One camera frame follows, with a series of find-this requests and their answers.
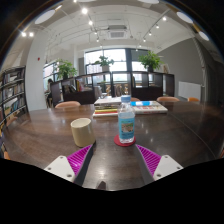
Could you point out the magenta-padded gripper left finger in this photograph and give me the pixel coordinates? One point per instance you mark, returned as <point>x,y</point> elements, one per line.
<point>63,166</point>

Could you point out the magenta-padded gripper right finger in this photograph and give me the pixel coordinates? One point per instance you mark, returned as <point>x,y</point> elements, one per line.
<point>166,166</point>

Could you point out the clear blue-capped water bottle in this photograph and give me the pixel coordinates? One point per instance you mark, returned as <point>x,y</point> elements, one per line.
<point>126,123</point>

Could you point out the cream cup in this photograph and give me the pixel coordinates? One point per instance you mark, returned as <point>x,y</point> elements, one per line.
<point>82,133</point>

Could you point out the flat round red coaster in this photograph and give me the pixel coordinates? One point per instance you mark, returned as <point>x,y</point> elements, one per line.
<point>116,141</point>

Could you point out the large flat blue-covered book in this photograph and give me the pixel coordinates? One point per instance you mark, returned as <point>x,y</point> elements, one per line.
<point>151,108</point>

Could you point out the group of orange chairs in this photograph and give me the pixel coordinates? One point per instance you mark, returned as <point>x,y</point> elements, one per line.
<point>67,104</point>

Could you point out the low dark shelf unit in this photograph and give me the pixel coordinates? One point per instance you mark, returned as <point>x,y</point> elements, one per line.
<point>80,96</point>

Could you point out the stack of books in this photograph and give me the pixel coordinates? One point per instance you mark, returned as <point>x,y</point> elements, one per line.
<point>106,106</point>

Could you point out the person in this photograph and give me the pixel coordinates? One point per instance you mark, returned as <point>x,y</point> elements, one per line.
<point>50,86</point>

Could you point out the bushy potted plant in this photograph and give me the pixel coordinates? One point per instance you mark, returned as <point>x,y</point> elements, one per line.
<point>65,68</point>

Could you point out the large potted plant, dark pot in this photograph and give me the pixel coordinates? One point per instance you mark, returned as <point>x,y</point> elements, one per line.
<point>150,60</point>

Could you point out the small potted plant, white pot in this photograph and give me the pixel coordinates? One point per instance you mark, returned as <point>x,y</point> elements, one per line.
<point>104,62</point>

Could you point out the ceiling air conditioner unit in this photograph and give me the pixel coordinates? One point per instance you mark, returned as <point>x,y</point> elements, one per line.
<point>117,33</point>

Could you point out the round white ceiling lamps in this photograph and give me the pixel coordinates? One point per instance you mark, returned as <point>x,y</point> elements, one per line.
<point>44,16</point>

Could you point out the ceiling track spotlights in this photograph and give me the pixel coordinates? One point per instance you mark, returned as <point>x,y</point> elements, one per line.
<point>84,11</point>

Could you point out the white wall radiator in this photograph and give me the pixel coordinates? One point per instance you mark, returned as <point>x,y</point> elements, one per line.
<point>190,90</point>

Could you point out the tall wall bookshelf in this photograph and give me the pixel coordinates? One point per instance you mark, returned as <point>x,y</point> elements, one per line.
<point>11,93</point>

